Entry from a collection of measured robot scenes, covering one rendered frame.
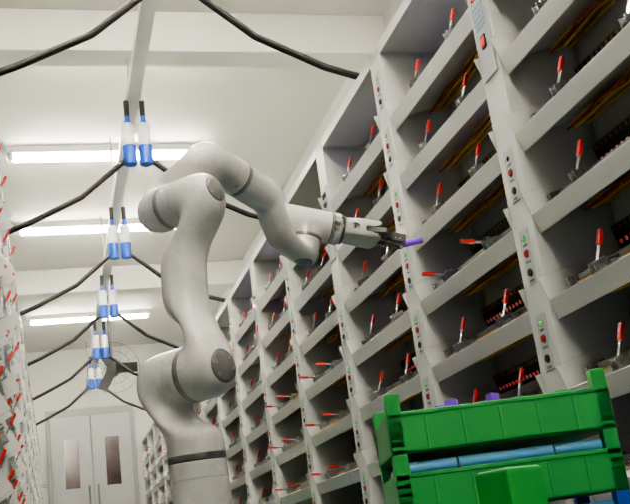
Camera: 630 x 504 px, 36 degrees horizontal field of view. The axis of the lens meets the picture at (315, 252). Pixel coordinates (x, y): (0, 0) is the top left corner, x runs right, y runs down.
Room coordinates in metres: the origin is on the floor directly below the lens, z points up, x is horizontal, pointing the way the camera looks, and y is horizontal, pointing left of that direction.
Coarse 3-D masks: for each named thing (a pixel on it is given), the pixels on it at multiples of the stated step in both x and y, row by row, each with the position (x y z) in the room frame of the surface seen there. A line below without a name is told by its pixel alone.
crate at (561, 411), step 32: (384, 416) 1.47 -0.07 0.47; (416, 416) 1.29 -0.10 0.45; (448, 416) 1.29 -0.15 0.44; (480, 416) 1.30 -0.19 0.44; (512, 416) 1.30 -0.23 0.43; (544, 416) 1.30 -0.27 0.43; (576, 416) 1.30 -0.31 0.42; (608, 416) 1.31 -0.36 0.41; (384, 448) 1.37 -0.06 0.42; (416, 448) 1.29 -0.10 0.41; (448, 448) 1.29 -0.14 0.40; (480, 448) 1.36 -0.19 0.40; (512, 448) 1.45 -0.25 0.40
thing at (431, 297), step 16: (512, 240) 2.11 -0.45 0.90; (480, 256) 2.26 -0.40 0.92; (496, 256) 2.20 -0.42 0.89; (512, 256) 2.35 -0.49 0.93; (464, 272) 2.37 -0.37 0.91; (480, 272) 2.30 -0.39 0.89; (496, 272) 2.51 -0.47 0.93; (416, 288) 2.66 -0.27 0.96; (432, 288) 2.68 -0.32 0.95; (448, 288) 2.48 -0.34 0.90; (464, 288) 2.41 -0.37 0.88; (480, 288) 2.65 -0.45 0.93; (432, 304) 2.61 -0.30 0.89
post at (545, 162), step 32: (512, 0) 2.01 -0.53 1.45; (480, 64) 2.08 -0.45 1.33; (544, 64) 2.03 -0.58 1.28; (576, 64) 2.05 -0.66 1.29; (512, 96) 2.00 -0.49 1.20; (544, 96) 2.02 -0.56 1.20; (576, 128) 2.04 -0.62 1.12; (544, 160) 2.01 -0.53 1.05; (576, 160) 2.04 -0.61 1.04; (512, 224) 2.08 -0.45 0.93; (576, 224) 2.03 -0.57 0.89; (608, 224) 2.05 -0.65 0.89; (544, 256) 2.00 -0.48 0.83; (576, 256) 2.02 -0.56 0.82; (576, 320) 2.01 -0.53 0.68; (608, 320) 2.03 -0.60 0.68; (576, 352) 2.01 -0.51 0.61; (544, 384) 2.08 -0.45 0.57
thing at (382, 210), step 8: (384, 176) 2.76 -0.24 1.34; (376, 200) 2.90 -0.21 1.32; (384, 200) 2.82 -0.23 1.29; (376, 208) 2.90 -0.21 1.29; (384, 208) 2.85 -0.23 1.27; (392, 208) 2.98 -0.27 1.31; (368, 216) 2.98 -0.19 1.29; (376, 216) 2.92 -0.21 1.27; (384, 216) 3.05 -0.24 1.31; (392, 216) 3.10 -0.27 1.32; (384, 224) 3.17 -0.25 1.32; (392, 224) 3.17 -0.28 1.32; (336, 248) 3.34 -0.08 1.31; (344, 248) 3.27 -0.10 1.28; (352, 248) 3.20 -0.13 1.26; (344, 256) 3.30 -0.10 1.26
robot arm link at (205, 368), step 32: (160, 192) 1.99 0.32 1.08; (192, 192) 1.93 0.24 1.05; (224, 192) 1.98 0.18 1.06; (192, 224) 1.95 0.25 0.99; (192, 256) 1.97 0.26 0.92; (192, 288) 1.97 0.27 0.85; (192, 320) 1.94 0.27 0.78; (192, 352) 1.92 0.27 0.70; (224, 352) 1.95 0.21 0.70; (192, 384) 1.93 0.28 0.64; (224, 384) 1.95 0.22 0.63
